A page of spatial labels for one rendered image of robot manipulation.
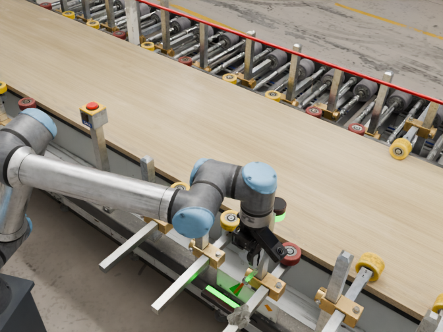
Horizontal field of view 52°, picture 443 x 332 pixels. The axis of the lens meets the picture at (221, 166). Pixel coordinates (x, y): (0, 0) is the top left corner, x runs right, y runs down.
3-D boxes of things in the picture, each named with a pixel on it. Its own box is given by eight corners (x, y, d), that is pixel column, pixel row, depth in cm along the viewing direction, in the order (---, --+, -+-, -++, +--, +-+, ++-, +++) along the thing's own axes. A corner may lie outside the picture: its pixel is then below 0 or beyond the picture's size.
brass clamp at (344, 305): (353, 330, 132) (356, 321, 128) (311, 305, 138) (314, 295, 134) (361, 315, 136) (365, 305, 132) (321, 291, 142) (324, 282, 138)
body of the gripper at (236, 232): (245, 230, 137) (248, 201, 130) (269, 244, 134) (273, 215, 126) (231, 245, 133) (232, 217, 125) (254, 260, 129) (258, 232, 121)
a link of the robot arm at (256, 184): (244, 155, 119) (282, 163, 116) (242, 190, 127) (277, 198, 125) (235, 178, 112) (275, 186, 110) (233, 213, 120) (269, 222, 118)
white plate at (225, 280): (275, 323, 157) (278, 307, 150) (215, 284, 168) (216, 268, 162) (275, 323, 157) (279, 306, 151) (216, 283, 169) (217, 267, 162)
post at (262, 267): (256, 310, 162) (269, 218, 131) (248, 305, 163) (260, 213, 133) (262, 304, 164) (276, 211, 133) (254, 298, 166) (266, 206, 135)
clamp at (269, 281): (276, 302, 150) (278, 293, 146) (243, 280, 156) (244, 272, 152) (285, 290, 153) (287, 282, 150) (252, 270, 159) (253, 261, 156)
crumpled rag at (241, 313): (241, 333, 136) (242, 329, 135) (223, 320, 139) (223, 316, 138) (258, 312, 142) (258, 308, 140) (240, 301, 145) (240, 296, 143)
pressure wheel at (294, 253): (289, 283, 158) (294, 263, 151) (270, 271, 162) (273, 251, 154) (300, 269, 163) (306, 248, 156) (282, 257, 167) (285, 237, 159)
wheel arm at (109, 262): (105, 275, 158) (104, 268, 155) (99, 270, 160) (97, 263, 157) (186, 206, 185) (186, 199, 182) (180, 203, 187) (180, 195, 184)
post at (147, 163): (155, 251, 187) (146, 161, 156) (149, 246, 189) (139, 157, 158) (161, 246, 189) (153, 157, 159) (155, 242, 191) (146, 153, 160)
